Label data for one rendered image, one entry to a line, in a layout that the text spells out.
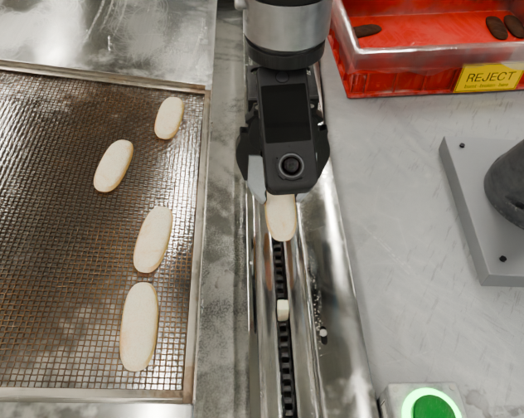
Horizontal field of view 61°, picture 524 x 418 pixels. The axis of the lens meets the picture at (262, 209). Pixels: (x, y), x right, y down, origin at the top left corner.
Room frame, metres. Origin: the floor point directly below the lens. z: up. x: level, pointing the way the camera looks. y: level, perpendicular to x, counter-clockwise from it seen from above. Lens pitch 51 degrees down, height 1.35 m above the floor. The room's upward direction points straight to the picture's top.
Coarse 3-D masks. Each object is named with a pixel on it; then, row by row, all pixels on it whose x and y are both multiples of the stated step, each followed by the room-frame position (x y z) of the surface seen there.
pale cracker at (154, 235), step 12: (156, 216) 0.34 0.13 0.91; (168, 216) 0.34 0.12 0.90; (144, 228) 0.32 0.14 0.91; (156, 228) 0.32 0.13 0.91; (168, 228) 0.33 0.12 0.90; (144, 240) 0.30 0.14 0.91; (156, 240) 0.31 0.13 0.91; (168, 240) 0.31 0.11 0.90; (144, 252) 0.29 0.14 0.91; (156, 252) 0.29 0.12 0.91; (144, 264) 0.27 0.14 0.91; (156, 264) 0.28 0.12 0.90
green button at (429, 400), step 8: (416, 400) 0.12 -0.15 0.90; (424, 400) 0.12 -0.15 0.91; (432, 400) 0.12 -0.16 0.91; (440, 400) 0.12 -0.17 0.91; (416, 408) 0.12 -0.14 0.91; (424, 408) 0.12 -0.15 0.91; (432, 408) 0.12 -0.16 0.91; (440, 408) 0.12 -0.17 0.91; (448, 408) 0.12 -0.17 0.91; (416, 416) 0.11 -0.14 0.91; (424, 416) 0.11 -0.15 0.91; (432, 416) 0.11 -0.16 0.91; (440, 416) 0.11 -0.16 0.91; (448, 416) 0.11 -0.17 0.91
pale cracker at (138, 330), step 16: (144, 288) 0.24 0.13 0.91; (128, 304) 0.22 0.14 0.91; (144, 304) 0.22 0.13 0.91; (128, 320) 0.20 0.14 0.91; (144, 320) 0.20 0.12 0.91; (128, 336) 0.18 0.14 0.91; (144, 336) 0.19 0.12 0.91; (128, 352) 0.17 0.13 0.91; (144, 352) 0.17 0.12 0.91; (128, 368) 0.15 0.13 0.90
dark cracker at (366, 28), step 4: (368, 24) 0.94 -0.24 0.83; (372, 24) 0.95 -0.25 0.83; (356, 28) 0.92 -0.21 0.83; (360, 28) 0.92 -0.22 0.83; (364, 28) 0.92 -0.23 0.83; (368, 28) 0.92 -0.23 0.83; (372, 28) 0.93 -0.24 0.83; (376, 28) 0.93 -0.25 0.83; (380, 28) 0.93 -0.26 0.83; (356, 32) 0.91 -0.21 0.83; (360, 32) 0.91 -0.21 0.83; (364, 32) 0.91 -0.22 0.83; (368, 32) 0.91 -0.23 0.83; (372, 32) 0.92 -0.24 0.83; (376, 32) 0.92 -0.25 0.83; (360, 36) 0.90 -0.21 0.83
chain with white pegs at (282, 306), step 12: (276, 252) 0.33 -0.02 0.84; (276, 264) 0.32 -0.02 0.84; (276, 276) 0.30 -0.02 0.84; (276, 288) 0.28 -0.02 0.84; (276, 300) 0.26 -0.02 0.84; (288, 300) 0.25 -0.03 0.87; (276, 312) 0.25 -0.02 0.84; (288, 312) 0.23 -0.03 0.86; (288, 324) 0.23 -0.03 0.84; (288, 336) 0.21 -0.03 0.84; (288, 348) 0.20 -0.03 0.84
